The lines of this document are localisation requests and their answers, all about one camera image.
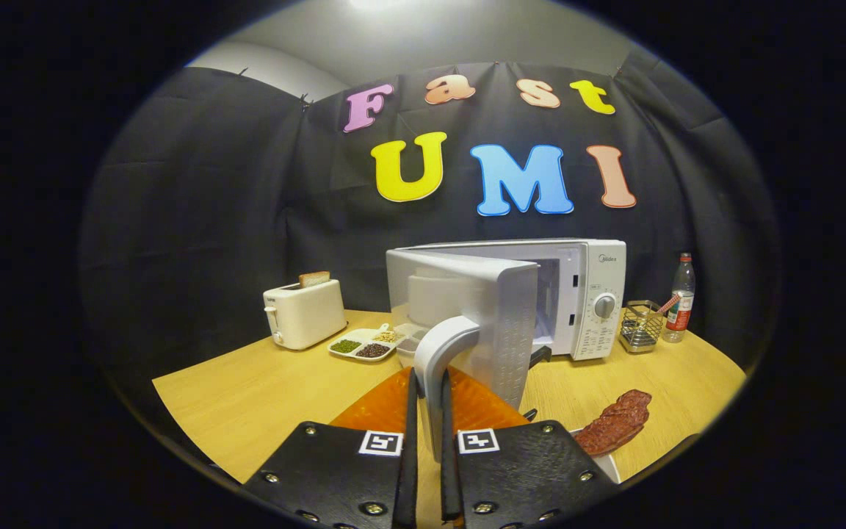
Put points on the white toaster oven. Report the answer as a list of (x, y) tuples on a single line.
[(467, 294)]

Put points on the red white striped straw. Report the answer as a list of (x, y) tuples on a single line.
[(669, 303)]

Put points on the clear plastic bottle red label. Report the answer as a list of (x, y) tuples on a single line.
[(680, 294)]

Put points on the white divided dish of grains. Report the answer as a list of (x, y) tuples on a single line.
[(360, 345)]

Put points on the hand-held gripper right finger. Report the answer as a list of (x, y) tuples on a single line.
[(448, 470)]

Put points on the toast slice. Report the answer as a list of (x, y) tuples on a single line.
[(314, 279)]

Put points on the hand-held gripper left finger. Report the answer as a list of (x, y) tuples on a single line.
[(411, 441)]

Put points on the small white rectangular dish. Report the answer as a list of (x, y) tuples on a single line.
[(609, 466)]

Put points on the reddish brown meat strip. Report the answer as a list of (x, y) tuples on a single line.
[(614, 426)]

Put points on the cream toaster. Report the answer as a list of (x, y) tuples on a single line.
[(305, 316)]

